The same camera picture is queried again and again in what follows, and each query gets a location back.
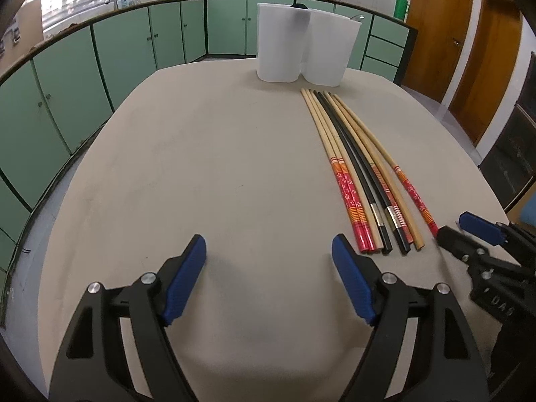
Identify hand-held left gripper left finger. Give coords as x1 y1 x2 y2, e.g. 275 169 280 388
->
49 234 207 402

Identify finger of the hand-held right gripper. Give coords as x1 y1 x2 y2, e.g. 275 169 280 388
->
458 211 536 260
435 226 524 275

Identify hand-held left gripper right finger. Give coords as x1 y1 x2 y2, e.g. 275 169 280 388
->
332 234 490 402

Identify row of chopsticks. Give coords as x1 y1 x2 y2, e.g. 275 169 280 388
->
324 91 425 249

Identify black chopstick silver band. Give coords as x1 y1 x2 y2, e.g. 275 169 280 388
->
320 91 411 256
315 90 393 256

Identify plain bamboo chopstick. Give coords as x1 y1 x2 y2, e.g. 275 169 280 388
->
312 89 385 255

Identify red floral bamboo chopstick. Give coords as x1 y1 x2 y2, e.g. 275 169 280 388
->
327 92 405 239
300 88 366 255
332 93 439 236
308 88 375 255

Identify white double utensil holder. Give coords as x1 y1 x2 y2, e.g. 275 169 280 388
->
256 3 363 88

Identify black cabinet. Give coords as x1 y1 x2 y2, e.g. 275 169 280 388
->
479 50 536 214

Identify wooden door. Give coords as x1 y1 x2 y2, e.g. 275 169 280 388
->
448 0 524 145
404 0 476 103

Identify green lower kitchen cabinets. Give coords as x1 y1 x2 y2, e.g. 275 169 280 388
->
0 0 419 285

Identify wooden board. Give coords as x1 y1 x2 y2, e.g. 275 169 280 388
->
0 0 45 76

